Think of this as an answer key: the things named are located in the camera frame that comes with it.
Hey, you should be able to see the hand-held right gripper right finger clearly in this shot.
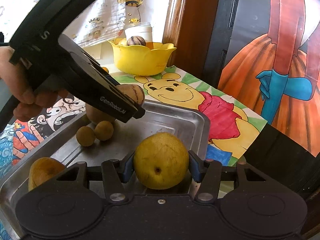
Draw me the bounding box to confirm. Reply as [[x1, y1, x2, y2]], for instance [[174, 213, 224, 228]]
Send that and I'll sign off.
[[189, 151, 273, 203]]

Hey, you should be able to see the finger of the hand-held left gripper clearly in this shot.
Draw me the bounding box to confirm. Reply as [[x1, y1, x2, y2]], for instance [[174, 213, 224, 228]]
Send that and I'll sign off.
[[95, 66, 145, 119]]

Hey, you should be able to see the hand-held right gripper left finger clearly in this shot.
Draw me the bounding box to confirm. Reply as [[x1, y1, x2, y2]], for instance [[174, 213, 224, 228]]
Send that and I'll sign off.
[[50, 154, 135, 204]]

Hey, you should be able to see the striped pepino melon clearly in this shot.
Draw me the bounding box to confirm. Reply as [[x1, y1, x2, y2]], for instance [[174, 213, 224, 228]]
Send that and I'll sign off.
[[126, 36, 147, 47], [117, 83, 145, 105]]

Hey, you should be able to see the yellow pear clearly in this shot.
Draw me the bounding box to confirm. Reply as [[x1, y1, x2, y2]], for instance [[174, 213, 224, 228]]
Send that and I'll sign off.
[[133, 132, 190, 190]]

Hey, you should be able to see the metal tray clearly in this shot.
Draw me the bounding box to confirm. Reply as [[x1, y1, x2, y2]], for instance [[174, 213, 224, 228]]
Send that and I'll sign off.
[[0, 99, 210, 240]]

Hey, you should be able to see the brown kiwi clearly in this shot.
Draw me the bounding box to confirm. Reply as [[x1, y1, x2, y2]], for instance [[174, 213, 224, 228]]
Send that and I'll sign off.
[[85, 102, 117, 125]]

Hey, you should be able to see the yellow-green mango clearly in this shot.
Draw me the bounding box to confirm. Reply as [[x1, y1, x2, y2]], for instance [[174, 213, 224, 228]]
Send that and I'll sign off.
[[28, 157, 66, 192]]

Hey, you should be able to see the person's left hand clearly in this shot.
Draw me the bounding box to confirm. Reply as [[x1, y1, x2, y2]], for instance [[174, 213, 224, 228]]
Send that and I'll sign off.
[[0, 46, 74, 122]]

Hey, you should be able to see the white printed blanket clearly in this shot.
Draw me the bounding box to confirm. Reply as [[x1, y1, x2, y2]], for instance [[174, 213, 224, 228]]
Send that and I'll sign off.
[[0, 0, 142, 48]]

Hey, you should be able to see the yellow scalloped bowl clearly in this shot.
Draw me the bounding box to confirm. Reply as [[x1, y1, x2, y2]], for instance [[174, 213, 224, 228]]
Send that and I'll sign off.
[[107, 39, 177, 76]]

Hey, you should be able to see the white jar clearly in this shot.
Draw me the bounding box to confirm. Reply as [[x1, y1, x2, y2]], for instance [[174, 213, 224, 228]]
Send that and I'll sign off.
[[124, 22, 153, 43]]

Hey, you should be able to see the wall poster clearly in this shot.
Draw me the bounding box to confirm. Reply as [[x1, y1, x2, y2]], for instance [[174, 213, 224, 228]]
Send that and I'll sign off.
[[217, 0, 320, 158]]

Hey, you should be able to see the brown wooden door frame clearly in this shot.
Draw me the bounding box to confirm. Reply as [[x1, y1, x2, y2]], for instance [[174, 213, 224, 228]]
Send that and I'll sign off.
[[162, 0, 223, 77]]

